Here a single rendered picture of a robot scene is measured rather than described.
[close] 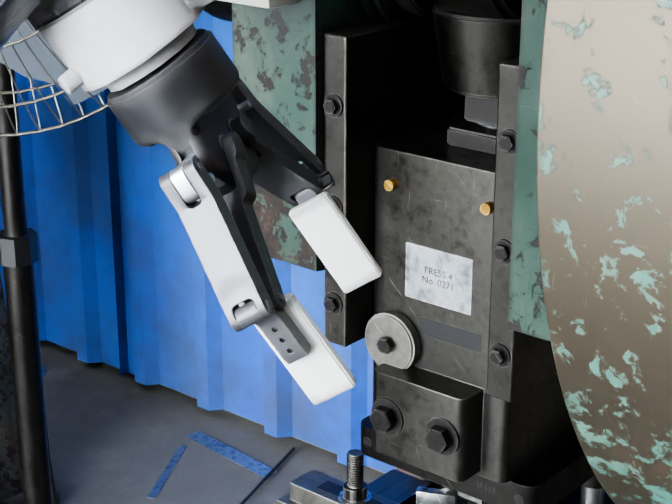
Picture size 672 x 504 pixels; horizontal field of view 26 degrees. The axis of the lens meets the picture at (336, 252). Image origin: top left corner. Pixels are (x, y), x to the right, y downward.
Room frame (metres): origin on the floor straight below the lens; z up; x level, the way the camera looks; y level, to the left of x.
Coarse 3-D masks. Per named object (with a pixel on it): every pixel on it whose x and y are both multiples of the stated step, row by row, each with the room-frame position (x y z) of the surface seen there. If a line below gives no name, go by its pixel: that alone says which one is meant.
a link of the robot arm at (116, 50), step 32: (96, 0) 0.80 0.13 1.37; (128, 0) 0.80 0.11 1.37; (160, 0) 0.81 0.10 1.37; (192, 0) 0.82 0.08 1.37; (64, 32) 0.81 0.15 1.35; (96, 32) 0.80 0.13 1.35; (128, 32) 0.80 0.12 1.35; (160, 32) 0.80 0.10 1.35; (192, 32) 0.83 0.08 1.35; (64, 64) 0.82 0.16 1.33; (96, 64) 0.80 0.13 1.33; (128, 64) 0.80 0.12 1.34; (160, 64) 0.81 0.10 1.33
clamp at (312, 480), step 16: (352, 464) 1.33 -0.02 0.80; (304, 480) 1.37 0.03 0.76; (320, 480) 1.37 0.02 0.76; (336, 480) 1.37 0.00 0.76; (352, 480) 1.33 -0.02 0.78; (288, 496) 1.37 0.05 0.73; (304, 496) 1.35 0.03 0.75; (320, 496) 1.34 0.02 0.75; (336, 496) 1.34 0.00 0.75; (352, 496) 1.32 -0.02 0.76; (368, 496) 1.33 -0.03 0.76
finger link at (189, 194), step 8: (192, 152) 0.81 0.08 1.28; (184, 160) 0.80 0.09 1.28; (176, 168) 0.78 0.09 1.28; (176, 176) 0.78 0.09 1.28; (184, 176) 0.78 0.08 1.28; (176, 184) 0.78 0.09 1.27; (184, 184) 0.78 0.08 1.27; (184, 192) 0.78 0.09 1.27; (192, 192) 0.78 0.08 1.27; (184, 200) 0.78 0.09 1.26; (192, 200) 0.78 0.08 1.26
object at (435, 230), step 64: (448, 128) 1.22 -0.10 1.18; (384, 192) 1.20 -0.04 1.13; (448, 192) 1.16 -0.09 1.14; (384, 256) 1.20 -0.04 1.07; (448, 256) 1.16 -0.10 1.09; (384, 320) 1.19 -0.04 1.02; (448, 320) 1.16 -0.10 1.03; (384, 384) 1.17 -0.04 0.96; (448, 384) 1.14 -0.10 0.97; (384, 448) 1.16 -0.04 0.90; (448, 448) 1.12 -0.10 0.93; (512, 448) 1.13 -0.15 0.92
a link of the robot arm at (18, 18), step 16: (0, 0) 0.76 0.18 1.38; (16, 0) 0.77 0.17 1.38; (32, 0) 0.78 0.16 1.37; (48, 0) 0.80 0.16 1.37; (64, 0) 0.80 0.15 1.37; (80, 0) 0.80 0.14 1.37; (0, 16) 0.76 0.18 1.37; (16, 16) 0.77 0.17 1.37; (32, 16) 0.81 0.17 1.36; (48, 16) 0.81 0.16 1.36; (0, 32) 0.77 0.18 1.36; (0, 48) 0.78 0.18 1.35
